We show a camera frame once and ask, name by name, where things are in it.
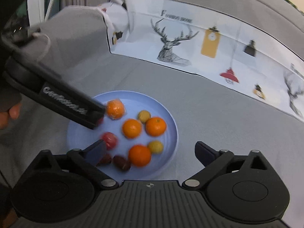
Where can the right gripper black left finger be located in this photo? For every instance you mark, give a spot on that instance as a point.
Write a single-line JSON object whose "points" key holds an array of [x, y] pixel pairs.
{"points": [[84, 162]]}

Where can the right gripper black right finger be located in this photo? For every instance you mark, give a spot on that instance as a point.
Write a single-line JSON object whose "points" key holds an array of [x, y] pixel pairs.
{"points": [[219, 163]]}

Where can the dark red jujube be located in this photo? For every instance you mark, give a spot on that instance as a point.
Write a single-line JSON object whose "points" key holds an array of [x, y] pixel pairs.
{"points": [[121, 163], [106, 160]]}

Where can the red fruit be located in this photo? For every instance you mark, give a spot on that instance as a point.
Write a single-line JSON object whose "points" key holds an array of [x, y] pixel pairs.
{"points": [[110, 139]]}

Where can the pink-red fruit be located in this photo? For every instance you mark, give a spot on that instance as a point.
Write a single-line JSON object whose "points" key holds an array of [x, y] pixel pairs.
{"points": [[100, 121]]}

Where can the small orange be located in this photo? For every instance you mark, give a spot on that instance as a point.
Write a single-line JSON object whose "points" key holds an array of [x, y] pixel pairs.
{"points": [[139, 155]]}

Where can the bare orange tangerine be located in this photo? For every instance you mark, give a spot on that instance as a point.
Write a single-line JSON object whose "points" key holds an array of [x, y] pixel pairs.
{"points": [[131, 128]]}

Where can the plastic orange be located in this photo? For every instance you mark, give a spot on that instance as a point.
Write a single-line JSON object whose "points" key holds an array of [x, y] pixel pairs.
{"points": [[115, 109]]}

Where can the yellow-green longan fruit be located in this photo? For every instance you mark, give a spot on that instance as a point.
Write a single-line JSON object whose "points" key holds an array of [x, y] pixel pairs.
{"points": [[143, 116], [156, 147]]}

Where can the person's left hand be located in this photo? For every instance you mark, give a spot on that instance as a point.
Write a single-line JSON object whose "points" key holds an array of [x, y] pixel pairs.
{"points": [[12, 114]]}

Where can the blue round plate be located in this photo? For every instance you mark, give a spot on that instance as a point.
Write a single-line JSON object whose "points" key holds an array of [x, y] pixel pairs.
{"points": [[81, 137]]}

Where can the grey printed sofa cover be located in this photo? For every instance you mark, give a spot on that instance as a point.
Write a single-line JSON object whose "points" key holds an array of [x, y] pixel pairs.
{"points": [[230, 72]]}

